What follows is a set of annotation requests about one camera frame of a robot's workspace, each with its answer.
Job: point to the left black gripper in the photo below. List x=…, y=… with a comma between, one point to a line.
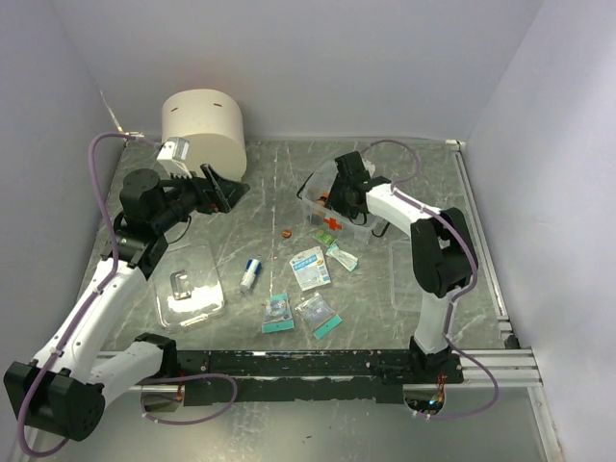
x=217, y=194

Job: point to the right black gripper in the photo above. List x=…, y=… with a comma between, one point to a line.
x=334, y=203

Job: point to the brown orange-cap bottle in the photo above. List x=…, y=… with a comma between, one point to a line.
x=319, y=197

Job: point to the clear plastic medicine box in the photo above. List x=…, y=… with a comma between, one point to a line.
x=356, y=231

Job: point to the white blue gauze packet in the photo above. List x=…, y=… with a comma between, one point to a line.
x=309, y=269

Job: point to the teal-edged clear bag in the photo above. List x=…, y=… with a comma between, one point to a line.
x=278, y=316
x=318, y=315

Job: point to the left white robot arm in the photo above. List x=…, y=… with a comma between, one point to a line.
x=62, y=390

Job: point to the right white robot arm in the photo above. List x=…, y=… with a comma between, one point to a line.
x=443, y=258

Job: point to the small green box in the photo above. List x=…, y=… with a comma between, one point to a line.
x=324, y=237

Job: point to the teal white sachet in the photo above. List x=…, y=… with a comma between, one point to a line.
x=347, y=260

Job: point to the cream cylindrical container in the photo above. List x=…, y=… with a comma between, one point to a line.
x=212, y=122

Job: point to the white blue bandage roll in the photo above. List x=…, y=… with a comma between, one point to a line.
x=250, y=275

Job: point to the clear box lid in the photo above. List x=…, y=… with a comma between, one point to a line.
x=186, y=286

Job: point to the clear divider tray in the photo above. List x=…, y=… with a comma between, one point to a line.
x=406, y=294

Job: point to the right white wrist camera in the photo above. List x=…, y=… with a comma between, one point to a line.
x=369, y=166

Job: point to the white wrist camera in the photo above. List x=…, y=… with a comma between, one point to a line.
x=172, y=157
x=369, y=166

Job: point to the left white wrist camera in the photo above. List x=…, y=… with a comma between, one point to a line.
x=172, y=157

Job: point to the black base frame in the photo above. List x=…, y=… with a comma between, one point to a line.
x=307, y=375

